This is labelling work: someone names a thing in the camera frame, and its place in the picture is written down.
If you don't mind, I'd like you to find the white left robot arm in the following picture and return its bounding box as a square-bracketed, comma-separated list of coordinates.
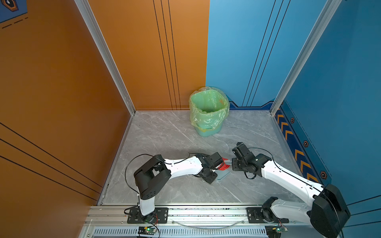
[134, 152, 225, 216]

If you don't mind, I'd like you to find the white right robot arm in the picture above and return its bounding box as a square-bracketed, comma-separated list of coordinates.
[232, 142, 351, 238]

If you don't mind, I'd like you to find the red paper scrap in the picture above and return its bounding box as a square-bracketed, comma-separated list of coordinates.
[217, 158, 231, 171]

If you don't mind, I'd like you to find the green trash bin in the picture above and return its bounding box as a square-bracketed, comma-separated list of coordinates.
[195, 119, 224, 137]

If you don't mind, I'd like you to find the right green circuit board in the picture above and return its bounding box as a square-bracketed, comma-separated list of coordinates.
[265, 226, 288, 238]

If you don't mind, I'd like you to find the green circuit board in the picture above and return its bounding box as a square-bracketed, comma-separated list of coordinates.
[137, 226, 159, 238]
[265, 226, 288, 238]

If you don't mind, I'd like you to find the left green circuit board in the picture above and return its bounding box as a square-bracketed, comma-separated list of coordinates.
[137, 226, 159, 238]

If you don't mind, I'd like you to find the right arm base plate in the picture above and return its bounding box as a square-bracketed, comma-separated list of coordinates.
[246, 207, 290, 224]

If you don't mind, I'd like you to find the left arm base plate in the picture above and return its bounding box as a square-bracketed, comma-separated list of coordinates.
[124, 206, 169, 225]

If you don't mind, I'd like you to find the aluminium front rail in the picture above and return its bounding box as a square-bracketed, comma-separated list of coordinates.
[84, 200, 312, 227]

